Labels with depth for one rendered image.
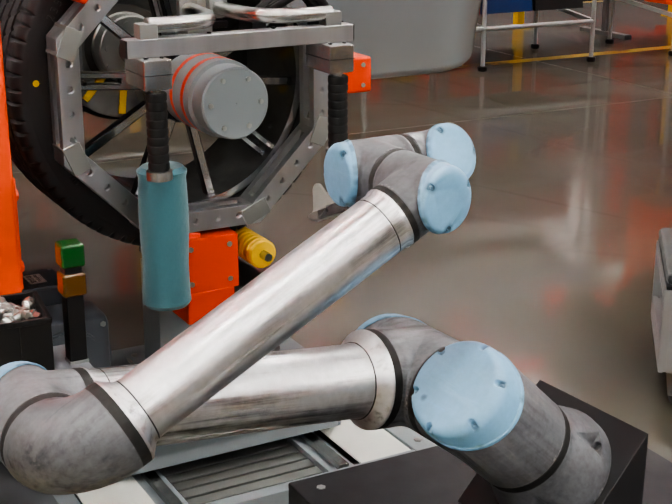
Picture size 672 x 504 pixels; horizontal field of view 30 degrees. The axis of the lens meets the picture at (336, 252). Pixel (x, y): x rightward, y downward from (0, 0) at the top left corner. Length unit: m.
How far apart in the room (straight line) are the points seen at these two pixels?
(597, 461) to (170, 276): 0.84
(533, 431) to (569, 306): 1.98
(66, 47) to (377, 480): 0.91
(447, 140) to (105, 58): 1.20
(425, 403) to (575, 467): 0.24
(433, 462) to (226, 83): 0.74
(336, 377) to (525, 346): 1.68
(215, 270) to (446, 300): 1.41
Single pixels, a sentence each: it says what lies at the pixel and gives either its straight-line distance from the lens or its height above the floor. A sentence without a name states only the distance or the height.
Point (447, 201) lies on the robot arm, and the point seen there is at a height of 0.84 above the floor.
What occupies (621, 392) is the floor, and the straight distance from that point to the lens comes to 3.18.
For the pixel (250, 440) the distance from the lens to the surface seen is 2.63.
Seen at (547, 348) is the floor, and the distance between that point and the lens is 3.41.
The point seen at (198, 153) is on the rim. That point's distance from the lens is 2.48.
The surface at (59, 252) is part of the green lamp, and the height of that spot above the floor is 0.65.
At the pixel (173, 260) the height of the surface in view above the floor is 0.58.
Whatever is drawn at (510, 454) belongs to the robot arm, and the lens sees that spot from 1.76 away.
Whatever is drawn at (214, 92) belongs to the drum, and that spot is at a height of 0.87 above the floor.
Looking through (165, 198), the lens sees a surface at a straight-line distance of 2.21.
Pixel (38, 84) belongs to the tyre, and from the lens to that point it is 2.32.
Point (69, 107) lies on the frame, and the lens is 2.26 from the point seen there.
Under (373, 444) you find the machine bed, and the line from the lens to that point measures 2.68.
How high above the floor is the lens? 1.28
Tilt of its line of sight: 18 degrees down
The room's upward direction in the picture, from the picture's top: straight up
